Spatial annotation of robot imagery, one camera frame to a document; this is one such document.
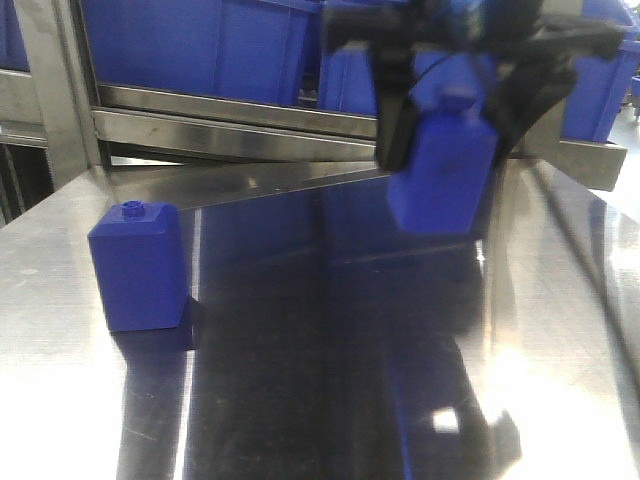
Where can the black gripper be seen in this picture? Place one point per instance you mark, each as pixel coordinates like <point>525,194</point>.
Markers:
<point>538,46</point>

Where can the blue bottle part with cap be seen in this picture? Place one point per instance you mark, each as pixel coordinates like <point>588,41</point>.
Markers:
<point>441,188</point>

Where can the blue bottle part without cap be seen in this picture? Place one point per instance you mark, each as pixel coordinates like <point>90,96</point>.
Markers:
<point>138,258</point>

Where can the stainless steel shelf rack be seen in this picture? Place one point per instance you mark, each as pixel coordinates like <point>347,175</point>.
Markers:
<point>78,118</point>

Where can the blue plastic bin middle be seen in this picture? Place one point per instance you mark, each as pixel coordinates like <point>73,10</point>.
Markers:
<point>345,83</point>

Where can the blue plastic bin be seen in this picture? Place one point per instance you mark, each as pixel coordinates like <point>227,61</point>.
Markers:
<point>592,107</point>
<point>345,83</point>
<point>246,50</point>

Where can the blue plastic bin right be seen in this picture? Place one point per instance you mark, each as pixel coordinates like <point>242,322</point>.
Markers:
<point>592,107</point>

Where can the blue plastic bin left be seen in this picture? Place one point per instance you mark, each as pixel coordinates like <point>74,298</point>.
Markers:
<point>246,50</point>

